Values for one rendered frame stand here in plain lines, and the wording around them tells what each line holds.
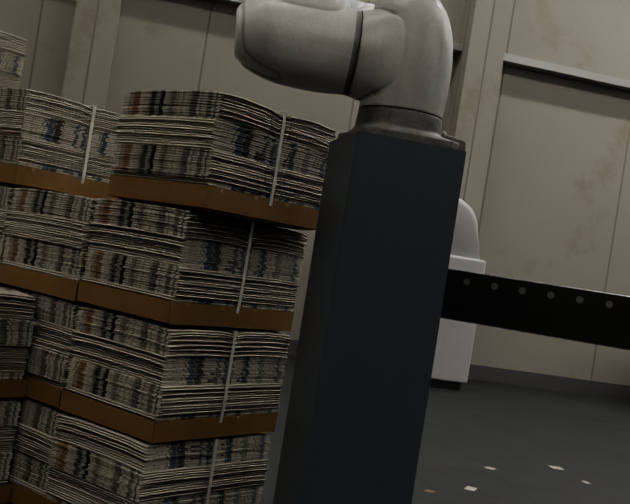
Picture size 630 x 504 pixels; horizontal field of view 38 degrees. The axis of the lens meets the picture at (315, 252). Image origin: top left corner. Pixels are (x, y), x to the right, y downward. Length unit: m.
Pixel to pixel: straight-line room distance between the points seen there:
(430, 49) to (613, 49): 6.62
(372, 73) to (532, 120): 6.21
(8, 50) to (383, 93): 1.55
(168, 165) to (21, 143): 0.50
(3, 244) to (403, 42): 1.08
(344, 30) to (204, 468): 0.93
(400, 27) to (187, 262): 0.60
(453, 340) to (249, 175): 4.86
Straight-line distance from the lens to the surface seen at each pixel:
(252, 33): 1.64
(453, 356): 6.62
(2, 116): 2.31
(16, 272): 2.18
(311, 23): 1.63
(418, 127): 1.63
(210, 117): 1.79
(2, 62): 2.92
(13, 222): 2.21
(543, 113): 7.87
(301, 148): 1.97
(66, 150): 2.31
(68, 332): 2.04
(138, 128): 1.93
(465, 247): 6.63
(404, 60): 1.64
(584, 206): 7.99
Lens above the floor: 0.78
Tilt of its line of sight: level
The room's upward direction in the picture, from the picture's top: 9 degrees clockwise
